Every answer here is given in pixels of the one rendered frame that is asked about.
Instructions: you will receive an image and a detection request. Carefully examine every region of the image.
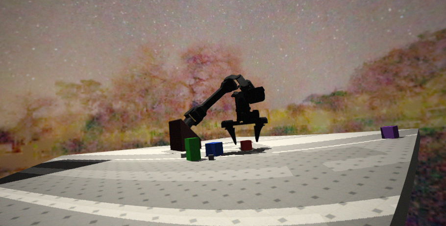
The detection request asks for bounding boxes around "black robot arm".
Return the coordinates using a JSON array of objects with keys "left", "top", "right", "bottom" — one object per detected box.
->
[{"left": 184, "top": 74, "right": 265, "bottom": 128}]

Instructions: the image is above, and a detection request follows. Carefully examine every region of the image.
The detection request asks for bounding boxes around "purple block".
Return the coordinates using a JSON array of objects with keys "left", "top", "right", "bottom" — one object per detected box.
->
[{"left": 380, "top": 126, "right": 399, "bottom": 139}]

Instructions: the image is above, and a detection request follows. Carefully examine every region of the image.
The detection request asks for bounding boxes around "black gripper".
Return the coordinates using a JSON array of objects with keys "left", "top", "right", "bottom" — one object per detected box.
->
[{"left": 221, "top": 105, "right": 268, "bottom": 145}]

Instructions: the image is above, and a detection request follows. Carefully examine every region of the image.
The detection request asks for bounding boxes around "blue block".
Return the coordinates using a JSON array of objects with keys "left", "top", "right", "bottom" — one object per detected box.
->
[{"left": 205, "top": 142, "right": 223, "bottom": 157}]

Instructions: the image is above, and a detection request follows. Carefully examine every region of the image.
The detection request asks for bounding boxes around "red block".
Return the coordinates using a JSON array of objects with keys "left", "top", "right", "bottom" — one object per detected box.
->
[{"left": 240, "top": 140, "right": 252, "bottom": 151}]

